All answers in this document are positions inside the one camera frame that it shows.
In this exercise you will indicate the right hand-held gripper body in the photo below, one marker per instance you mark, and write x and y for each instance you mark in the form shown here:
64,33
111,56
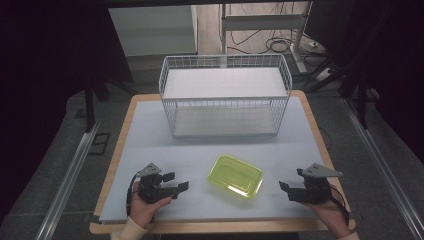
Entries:
310,190

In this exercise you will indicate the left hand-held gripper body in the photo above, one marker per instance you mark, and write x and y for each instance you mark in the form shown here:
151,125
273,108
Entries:
151,191

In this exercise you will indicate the yellow-green plastic tray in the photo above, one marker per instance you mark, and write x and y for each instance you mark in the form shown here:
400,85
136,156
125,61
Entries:
235,176

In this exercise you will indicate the person's left hand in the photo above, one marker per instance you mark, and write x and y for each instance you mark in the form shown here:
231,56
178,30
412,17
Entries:
143,210

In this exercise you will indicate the person's right hand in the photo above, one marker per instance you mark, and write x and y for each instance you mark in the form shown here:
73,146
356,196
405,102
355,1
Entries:
328,215

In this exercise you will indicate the light blue table mat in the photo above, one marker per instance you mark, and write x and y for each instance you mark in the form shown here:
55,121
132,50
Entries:
186,150

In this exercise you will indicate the black floor plate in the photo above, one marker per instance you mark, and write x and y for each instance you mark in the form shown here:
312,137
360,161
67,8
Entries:
99,143

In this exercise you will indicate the black metal stand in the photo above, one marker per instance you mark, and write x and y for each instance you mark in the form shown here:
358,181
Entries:
89,106
362,103

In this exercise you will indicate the white power strip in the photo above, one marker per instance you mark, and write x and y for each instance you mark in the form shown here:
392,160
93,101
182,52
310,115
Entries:
324,74

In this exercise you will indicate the dark curtain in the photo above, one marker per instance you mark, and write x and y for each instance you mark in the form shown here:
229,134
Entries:
393,60
40,66

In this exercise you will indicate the aluminium floor rail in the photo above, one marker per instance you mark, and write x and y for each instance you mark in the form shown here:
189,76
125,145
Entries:
68,181
383,166

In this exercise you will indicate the white metal desk frame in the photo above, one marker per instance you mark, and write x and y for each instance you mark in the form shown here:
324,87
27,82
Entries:
263,21

